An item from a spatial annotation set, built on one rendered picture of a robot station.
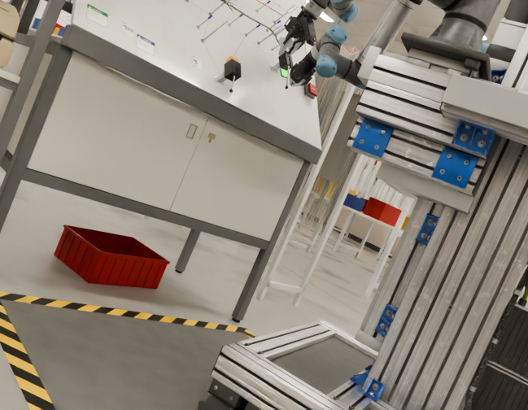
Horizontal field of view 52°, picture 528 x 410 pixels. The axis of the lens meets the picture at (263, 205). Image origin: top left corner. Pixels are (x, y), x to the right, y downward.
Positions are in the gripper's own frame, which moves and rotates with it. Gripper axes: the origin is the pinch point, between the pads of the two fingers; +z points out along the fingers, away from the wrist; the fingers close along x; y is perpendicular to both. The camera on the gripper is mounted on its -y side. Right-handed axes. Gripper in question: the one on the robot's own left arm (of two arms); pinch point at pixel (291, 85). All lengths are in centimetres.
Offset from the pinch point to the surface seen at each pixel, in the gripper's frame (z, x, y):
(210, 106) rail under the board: -3.9, 16.8, -39.3
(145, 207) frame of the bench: 20, 10, -76
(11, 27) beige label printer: -20, 72, -78
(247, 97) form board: 0.8, 9.6, -20.1
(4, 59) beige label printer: -17, 67, -86
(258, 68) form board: 4.0, 14.6, -2.4
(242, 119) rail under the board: 0.7, 5.2, -29.8
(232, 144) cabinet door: 10.5, 1.8, -35.1
